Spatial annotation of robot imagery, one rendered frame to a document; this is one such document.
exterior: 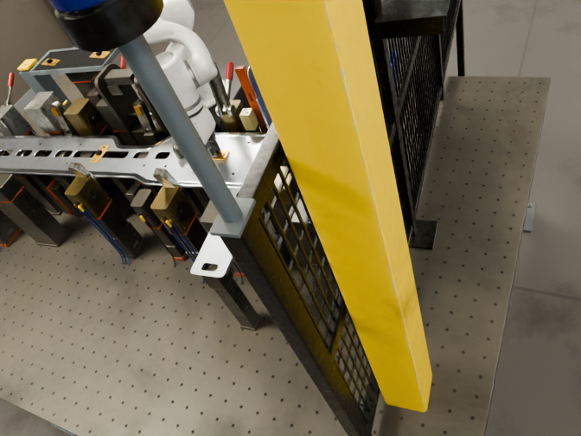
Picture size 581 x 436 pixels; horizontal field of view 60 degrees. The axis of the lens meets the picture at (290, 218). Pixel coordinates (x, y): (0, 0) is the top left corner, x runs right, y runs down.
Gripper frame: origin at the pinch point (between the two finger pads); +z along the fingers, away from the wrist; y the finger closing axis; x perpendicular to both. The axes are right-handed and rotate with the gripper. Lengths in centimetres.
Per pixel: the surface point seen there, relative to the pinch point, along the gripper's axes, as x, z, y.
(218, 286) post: 16.2, 8.8, 40.5
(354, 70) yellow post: 68, -61, 50
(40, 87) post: -94, -4, -30
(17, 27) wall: -298, 49, -189
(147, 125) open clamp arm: -32.0, 1.1, -11.9
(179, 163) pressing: -11.7, 2.9, 3.7
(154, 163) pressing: -21.4, 2.9, 3.6
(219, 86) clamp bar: 1.5, -12.0, -14.2
